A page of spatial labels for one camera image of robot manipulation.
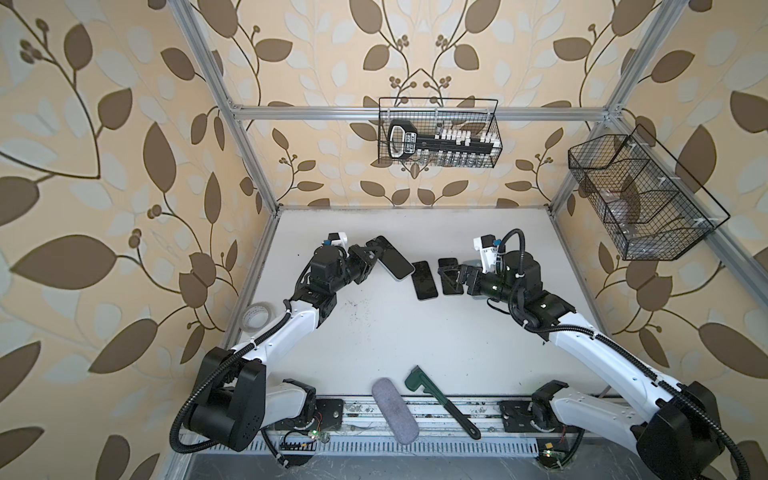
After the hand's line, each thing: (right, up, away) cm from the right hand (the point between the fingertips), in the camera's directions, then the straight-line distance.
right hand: (449, 274), depth 75 cm
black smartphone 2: (-5, -5, +24) cm, 25 cm away
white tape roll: (-55, -14, +12) cm, 58 cm away
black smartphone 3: (+4, +1, +27) cm, 27 cm away
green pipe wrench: (-8, -29, +4) cm, 30 cm away
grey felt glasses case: (-14, -33, -3) cm, 36 cm away
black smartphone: (-15, +3, +7) cm, 17 cm away
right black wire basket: (+50, +14, -1) cm, 52 cm away
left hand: (-17, +7, +3) cm, 18 cm away
